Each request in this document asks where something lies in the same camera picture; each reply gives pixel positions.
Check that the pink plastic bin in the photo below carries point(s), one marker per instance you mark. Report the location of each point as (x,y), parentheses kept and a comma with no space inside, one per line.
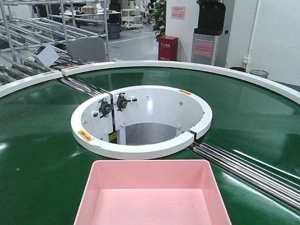
(151,192)

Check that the white shelf cart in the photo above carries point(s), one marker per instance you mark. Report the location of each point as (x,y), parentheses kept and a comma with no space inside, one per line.
(131,18)

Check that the steel rollers left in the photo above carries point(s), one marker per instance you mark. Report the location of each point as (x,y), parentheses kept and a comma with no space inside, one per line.
(81,87)

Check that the steel rollers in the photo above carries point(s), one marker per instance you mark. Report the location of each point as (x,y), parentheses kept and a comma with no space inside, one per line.
(81,87)
(273,184)

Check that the red fire extinguisher cabinet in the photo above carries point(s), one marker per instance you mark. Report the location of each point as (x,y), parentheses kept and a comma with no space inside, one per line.
(168,47)

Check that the pink sign lower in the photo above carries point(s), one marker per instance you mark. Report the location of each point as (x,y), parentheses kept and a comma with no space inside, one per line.
(203,48)

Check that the pink sign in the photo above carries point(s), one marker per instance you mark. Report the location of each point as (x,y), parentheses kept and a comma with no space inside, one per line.
(203,48)
(178,12)

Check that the grey chair back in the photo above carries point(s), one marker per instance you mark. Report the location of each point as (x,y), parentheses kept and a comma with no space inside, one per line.
(88,49)

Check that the green potted plant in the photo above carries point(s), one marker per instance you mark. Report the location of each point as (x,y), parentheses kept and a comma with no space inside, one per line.
(159,16)

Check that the pink sign upper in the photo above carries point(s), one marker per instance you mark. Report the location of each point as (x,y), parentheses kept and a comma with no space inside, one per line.
(178,12)

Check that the white cardboard box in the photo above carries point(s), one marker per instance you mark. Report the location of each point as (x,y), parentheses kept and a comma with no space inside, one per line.
(45,55)

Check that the metal roller rack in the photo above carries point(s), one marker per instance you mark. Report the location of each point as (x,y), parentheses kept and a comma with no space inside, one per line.
(31,34)

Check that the steel rollers right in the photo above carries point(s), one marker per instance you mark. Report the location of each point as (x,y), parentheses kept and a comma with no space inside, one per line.
(273,184)

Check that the black bearing mount right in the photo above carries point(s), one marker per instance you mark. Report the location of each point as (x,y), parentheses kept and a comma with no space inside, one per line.
(121,102)

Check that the black bearing mount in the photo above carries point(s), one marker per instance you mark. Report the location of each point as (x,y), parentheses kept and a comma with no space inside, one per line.
(105,108)
(121,102)

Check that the black bearing mount left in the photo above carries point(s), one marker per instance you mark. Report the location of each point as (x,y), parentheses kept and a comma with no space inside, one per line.
(105,108)

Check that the black wall-mounted unit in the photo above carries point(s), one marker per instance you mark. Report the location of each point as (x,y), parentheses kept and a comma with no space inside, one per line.
(211,18)

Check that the wire mesh waste basket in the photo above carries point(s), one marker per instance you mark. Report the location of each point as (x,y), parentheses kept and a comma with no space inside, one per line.
(259,73)

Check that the white outer rail right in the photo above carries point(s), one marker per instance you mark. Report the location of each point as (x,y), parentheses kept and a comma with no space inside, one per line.
(268,84)

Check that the white rail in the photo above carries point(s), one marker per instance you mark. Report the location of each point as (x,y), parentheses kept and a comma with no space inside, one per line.
(268,84)
(28,81)

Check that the white outer rail left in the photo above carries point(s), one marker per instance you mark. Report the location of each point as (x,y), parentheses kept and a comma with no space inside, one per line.
(28,81)

